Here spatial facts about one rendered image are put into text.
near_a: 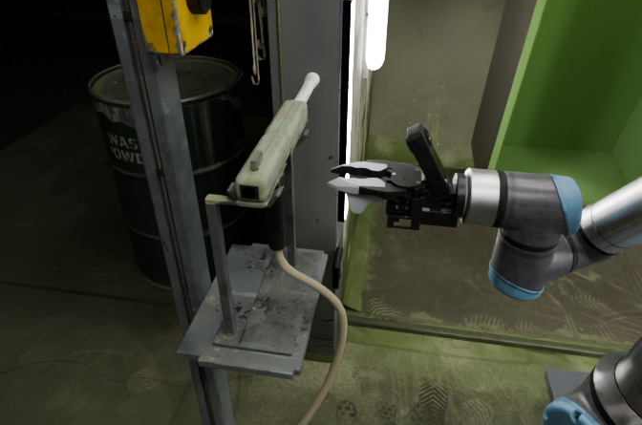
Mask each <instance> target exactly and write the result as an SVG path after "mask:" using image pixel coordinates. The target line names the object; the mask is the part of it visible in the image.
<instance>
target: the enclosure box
mask: <svg viewBox="0 0 642 425"><path fill-rule="evenodd" d="M471 147H472V154H473V160H474V165H475V168H478V169H489V170H499V171H511V172H524V173H536V174H549V173H551V174H553V175H558V176H566V177H570V178H572V179H574V180H575V181H576V182H577V185H578V186H579V189H580V192H581V196H582V205H588V204H591V203H595V202H598V201H600V200H601V199H603V198H605V197H606V196H607V195H609V194H611V193H613V192H615V191H616V190H618V189H620V188H622V187H623V186H625V185H627V184H629V183H630V182H632V181H635V180H637V179H638V178H640V177H642V0H506V2H505V6H504V10H503V17H502V21H501V25H500V28H499V32H498V36H497V40H496V45H495V49H494V52H493V56H492V60H491V64H490V68H489V72H488V76H487V79H486V83H485V87H484V91H483V95H482V99H481V106H480V109H479V113H478V117H477V121H476V125H475V129H474V133H473V137H472V140H471Z"/></svg>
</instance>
